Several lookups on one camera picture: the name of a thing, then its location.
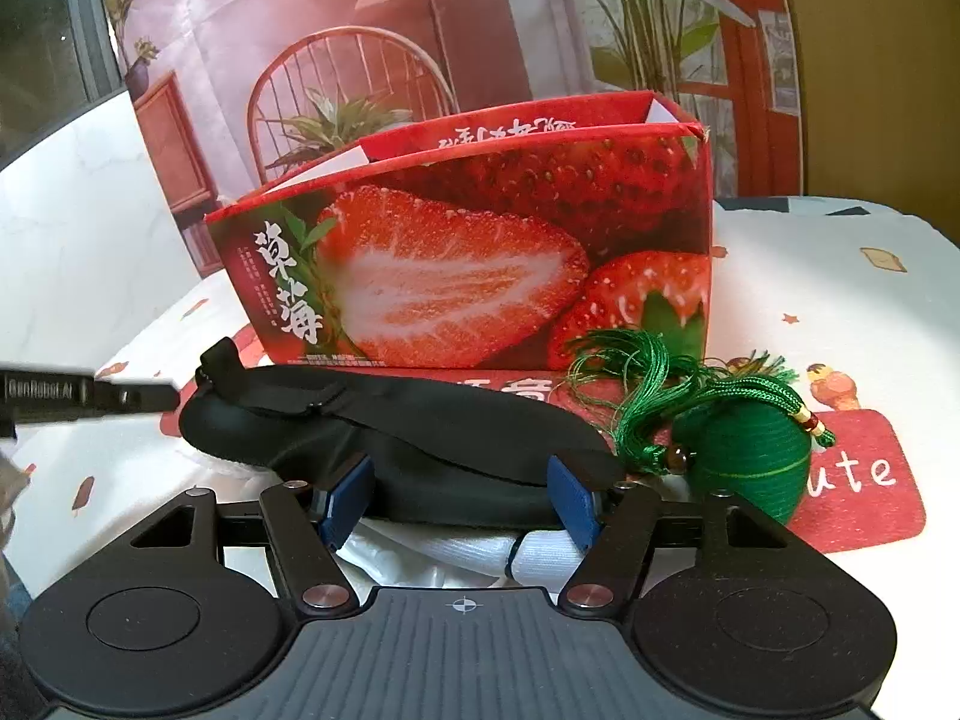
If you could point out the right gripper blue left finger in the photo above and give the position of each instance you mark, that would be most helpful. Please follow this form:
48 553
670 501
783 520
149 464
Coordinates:
345 501

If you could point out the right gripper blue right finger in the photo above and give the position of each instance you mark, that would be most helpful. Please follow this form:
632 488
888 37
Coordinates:
576 505

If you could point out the white sock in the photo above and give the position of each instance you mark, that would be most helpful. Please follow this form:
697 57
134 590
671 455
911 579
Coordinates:
394 555

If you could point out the black sleep eye mask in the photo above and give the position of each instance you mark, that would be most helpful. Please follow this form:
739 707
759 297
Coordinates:
443 453

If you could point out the printed living room backdrop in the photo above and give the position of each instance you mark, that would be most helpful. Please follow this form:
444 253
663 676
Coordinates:
239 63

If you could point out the green tasselled egg ornament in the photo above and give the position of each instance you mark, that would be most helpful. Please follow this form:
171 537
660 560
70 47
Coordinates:
743 430

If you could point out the red strawberry cardboard box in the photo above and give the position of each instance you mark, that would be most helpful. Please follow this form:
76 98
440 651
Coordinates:
497 237

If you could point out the bear print table cloth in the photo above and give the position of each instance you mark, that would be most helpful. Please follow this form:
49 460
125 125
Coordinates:
860 301

